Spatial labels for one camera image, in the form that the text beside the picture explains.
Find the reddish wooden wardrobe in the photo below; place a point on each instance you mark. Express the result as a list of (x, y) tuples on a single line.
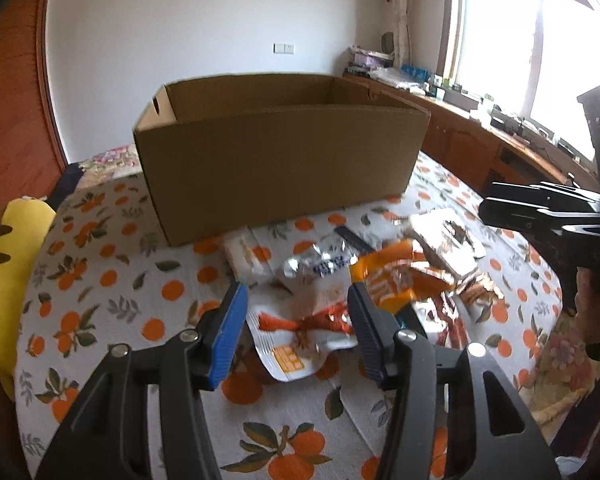
[(15, 95)]

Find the clear plastic bag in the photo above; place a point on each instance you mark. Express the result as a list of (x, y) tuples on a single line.
[(390, 76)]

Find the row of blue boxes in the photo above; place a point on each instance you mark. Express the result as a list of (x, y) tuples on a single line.
[(414, 72)]

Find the stack of books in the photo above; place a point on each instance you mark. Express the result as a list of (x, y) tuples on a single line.
[(367, 59)]

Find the oval hand fan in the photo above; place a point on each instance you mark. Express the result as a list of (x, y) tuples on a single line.
[(388, 42)]

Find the white wall switch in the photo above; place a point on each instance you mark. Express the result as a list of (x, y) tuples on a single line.
[(283, 48)]

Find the patterned beige curtain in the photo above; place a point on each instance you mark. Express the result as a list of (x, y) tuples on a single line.
[(397, 15)]

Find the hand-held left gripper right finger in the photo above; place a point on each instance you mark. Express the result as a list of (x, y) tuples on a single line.
[(367, 330)]

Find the yellow plush toy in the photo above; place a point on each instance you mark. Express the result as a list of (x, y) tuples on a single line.
[(10, 280)]

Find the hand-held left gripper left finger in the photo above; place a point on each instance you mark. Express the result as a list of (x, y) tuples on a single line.
[(227, 330)]

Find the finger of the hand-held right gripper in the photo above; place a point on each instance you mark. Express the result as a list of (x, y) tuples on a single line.
[(515, 217), (525, 192)]

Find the silver dark-print snack packet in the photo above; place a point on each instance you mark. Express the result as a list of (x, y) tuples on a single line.
[(320, 262)]

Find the small clear white packet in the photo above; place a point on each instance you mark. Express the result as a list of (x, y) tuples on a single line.
[(242, 257)]

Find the white orange-label snack packet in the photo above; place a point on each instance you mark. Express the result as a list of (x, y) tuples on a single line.
[(300, 347)]

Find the black device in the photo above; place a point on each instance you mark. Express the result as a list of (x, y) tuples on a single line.
[(505, 122)]

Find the brown cardboard box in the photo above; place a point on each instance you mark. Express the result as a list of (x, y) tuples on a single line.
[(275, 160)]

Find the silver brown snack packet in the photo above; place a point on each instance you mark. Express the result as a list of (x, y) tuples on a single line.
[(445, 240)]

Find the long wooden cabinet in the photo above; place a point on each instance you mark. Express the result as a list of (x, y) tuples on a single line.
[(460, 135)]

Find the dark blue bed sheet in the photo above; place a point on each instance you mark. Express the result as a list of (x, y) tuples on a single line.
[(67, 185)]

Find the orange snack packet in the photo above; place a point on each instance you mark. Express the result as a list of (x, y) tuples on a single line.
[(400, 275)]

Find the orange fruit print blanket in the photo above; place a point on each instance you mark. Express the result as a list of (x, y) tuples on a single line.
[(105, 280)]

